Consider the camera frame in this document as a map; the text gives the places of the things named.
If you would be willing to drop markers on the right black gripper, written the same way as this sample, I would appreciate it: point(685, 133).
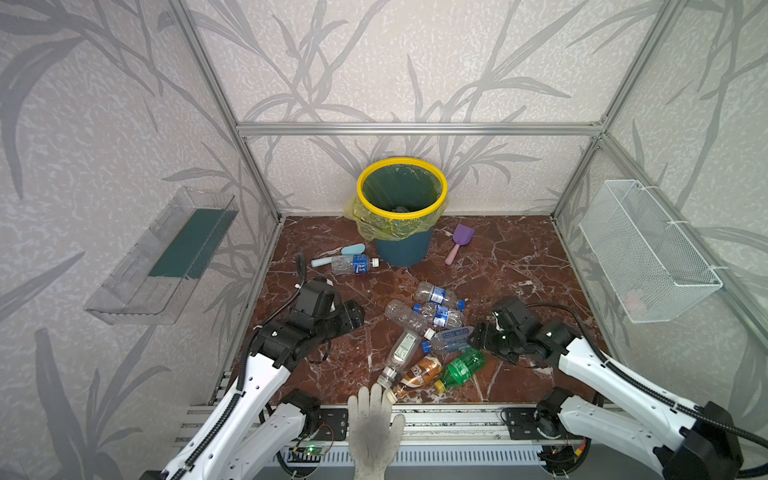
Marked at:
point(480, 336)

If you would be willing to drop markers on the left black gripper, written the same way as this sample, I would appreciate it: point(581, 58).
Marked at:
point(303, 279)

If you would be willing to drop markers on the green soda bottle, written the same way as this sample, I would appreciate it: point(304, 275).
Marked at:
point(460, 370)

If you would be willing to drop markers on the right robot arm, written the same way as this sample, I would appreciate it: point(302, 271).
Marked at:
point(672, 436)

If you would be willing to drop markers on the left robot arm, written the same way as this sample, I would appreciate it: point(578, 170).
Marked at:
point(240, 437)

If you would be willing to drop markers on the yellow plastic bin liner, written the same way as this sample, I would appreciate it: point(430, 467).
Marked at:
point(372, 226)

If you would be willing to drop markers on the teal bin with yellow rim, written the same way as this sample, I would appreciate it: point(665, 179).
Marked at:
point(402, 188)

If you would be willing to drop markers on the clear bottle blue label white cap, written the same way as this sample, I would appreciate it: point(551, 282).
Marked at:
point(354, 264)

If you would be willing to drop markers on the clear ribbed bottle white cap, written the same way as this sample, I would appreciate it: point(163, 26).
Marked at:
point(404, 316)

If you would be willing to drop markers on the crushed clear bottle blue label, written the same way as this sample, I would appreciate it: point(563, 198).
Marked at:
point(440, 316)

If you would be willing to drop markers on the square clear bottle green label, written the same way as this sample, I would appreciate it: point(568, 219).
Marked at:
point(399, 358)

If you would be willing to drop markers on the brown tea bottle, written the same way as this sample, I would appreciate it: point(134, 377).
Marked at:
point(421, 374)

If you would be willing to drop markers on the small clear bottle blue label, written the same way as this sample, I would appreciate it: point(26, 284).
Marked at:
point(429, 293)

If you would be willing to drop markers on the purple toy shovel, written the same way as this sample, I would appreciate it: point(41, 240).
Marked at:
point(462, 236)

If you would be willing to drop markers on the white knit glove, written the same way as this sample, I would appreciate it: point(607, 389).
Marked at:
point(374, 435)

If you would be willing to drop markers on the green circuit board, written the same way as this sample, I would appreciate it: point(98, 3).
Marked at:
point(308, 454)

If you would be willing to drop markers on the clear plastic shelf tray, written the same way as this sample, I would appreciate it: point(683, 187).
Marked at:
point(158, 275)

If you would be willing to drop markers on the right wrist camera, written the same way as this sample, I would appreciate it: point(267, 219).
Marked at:
point(511, 314)

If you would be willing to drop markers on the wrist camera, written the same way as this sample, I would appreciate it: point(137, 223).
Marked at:
point(317, 301)
point(511, 314)

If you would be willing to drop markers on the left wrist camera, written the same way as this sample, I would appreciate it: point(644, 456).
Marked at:
point(317, 301)

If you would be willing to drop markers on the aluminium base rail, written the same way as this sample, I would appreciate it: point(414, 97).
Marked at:
point(430, 424)

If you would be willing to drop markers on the white wire basket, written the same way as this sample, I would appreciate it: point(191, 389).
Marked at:
point(653, 267)

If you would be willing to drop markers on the aluminium frame crossbar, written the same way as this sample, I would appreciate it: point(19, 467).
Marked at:
point(258, 129)

